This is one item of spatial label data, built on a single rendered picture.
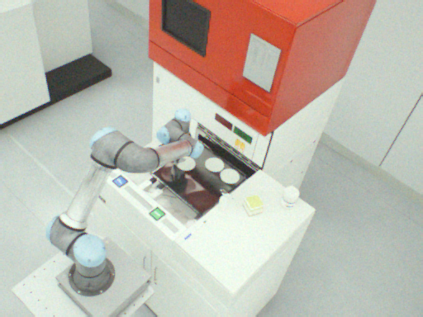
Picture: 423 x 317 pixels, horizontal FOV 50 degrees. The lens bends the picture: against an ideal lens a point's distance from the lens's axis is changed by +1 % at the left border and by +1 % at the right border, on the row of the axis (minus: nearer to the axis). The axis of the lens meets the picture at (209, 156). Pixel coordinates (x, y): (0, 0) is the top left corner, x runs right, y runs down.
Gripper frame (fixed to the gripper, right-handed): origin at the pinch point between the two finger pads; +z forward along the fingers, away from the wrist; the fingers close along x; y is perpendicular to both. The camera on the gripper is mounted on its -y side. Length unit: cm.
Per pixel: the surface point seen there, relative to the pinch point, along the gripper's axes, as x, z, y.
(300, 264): -29, 91, 86
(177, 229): -42.3, -4.3, -10.0
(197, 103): 23.1, -18.7, 17.7
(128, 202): -22.6, -3.7, -28.2
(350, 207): 6, 91, 146
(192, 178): -11.1, 1.3, 6.8
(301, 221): -52, -5, 47
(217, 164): -4.5, 1.3, 22.5
